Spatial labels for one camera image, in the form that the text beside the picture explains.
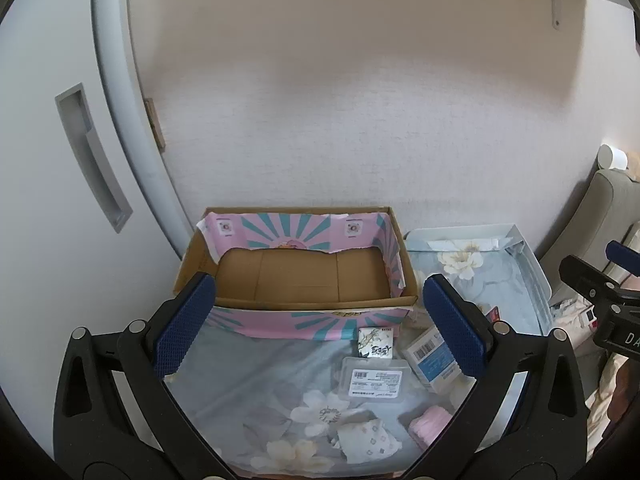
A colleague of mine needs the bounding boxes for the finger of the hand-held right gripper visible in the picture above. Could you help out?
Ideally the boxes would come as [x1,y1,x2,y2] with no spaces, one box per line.
[559,255,626,307]
[605,240,640,277]

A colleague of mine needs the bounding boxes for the clear plastic case with label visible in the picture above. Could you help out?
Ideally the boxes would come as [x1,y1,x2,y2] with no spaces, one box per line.
[341,356,407,403]

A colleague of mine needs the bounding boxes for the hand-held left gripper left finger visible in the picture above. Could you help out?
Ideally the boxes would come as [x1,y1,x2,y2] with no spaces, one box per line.
[52,271,236,480]

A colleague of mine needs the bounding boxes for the floral grey blue cloth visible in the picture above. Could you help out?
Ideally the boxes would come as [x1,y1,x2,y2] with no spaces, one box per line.
[165,225,556,478]

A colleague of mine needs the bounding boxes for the small white black-print packet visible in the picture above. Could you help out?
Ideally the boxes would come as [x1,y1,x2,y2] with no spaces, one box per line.
[357,326,396,359]

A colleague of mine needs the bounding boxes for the pale pink quilted blanket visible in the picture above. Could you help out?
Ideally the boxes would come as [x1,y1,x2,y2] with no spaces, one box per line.
[585,355,640,461]

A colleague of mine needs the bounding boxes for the white door with recessed handle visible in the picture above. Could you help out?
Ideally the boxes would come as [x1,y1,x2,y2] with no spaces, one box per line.
[0,0,196,461]

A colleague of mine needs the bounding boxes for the brown wall-mounted board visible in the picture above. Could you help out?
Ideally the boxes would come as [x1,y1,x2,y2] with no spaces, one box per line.
[144,99,166,150]

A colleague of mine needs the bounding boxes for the cardboard box with pink lining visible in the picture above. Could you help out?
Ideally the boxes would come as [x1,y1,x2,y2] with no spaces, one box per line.
[172,205,420,341]

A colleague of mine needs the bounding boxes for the blue and white box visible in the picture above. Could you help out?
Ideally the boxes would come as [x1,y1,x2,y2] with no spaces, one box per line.
[402,327,468,393]

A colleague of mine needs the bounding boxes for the white cylinder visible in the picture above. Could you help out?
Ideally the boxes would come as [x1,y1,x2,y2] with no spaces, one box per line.
[598,144,629,171]

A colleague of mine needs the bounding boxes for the pink fluffy cloth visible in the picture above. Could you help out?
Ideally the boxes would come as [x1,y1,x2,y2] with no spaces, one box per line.
[408,406,453,448]

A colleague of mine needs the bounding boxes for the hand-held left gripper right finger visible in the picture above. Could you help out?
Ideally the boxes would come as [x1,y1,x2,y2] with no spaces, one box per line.
[400,273,588,480]

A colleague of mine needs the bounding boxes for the white patterned cloth pouch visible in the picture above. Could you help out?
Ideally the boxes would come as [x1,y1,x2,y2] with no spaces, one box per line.
[336,417,403,465]

